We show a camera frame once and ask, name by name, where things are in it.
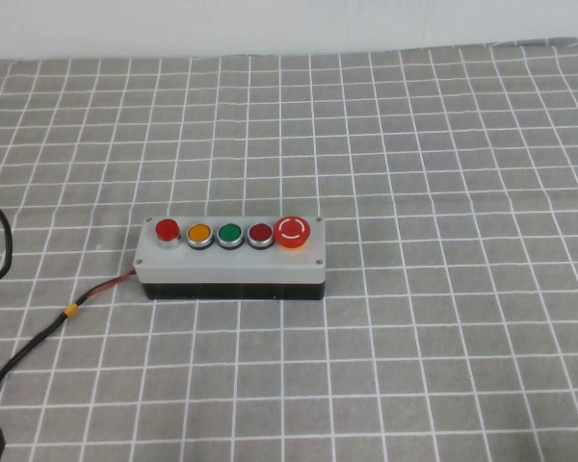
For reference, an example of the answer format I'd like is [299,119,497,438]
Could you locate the red illuminated push button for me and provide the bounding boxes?
[154,218,182,251]

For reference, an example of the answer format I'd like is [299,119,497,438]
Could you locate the yellow flat push button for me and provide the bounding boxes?
[186,222,212,250]

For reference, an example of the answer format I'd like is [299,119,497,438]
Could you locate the green flat push button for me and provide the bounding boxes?
[215,221,245,250]

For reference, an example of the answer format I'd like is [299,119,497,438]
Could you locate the dark red flat push button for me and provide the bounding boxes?
[247,221,275,250]

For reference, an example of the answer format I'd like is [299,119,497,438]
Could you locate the red mushroom emergency stop button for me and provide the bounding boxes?
[273,216,312,252]

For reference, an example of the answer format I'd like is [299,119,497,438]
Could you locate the grey white-checked tablecloth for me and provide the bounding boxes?
[0,38,578,462]

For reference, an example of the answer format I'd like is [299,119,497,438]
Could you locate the black power cable yellow connector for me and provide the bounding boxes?
[0,268,139,410]

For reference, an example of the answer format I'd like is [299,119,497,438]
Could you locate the grey-lidded black button switch box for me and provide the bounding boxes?
[133,215,327,301]

